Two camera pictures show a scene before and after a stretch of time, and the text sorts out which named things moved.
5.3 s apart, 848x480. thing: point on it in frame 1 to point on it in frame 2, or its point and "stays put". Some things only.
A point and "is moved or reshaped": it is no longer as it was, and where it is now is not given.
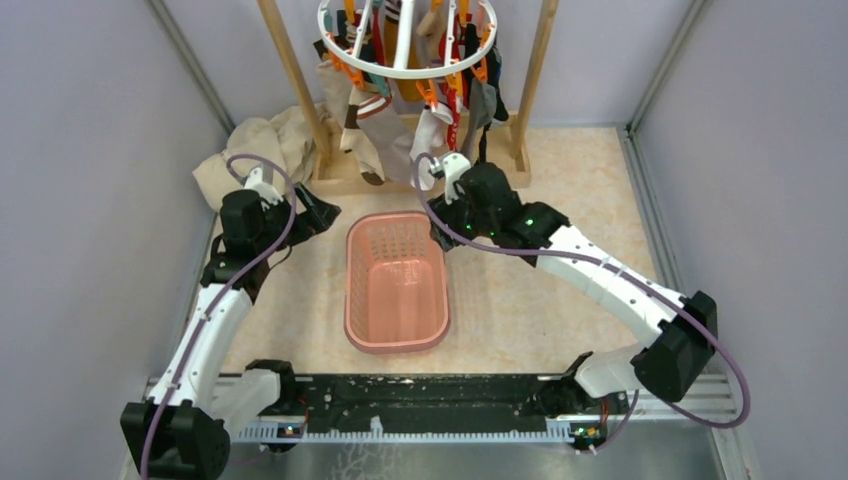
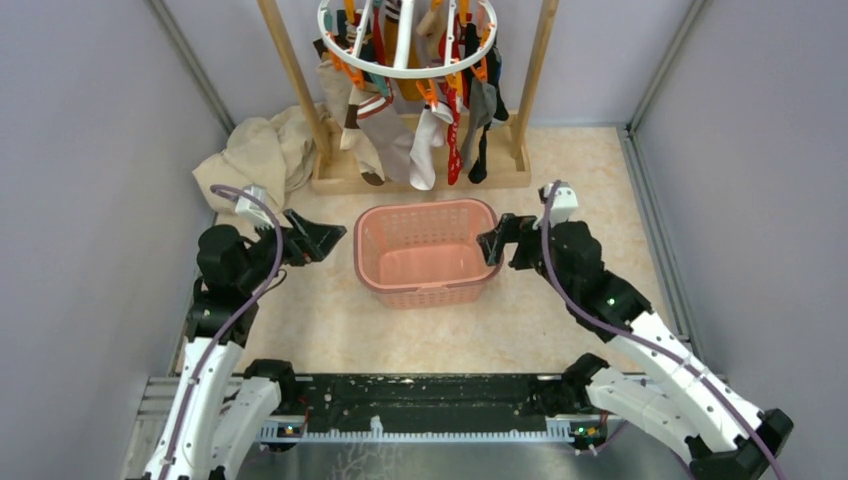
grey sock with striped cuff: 380,120 stays put
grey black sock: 485,105 stays put
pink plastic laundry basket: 397,296 is moved or reshaped
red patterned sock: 453,128 stays put
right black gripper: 446,212 to 511,228
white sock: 431,135 stays put
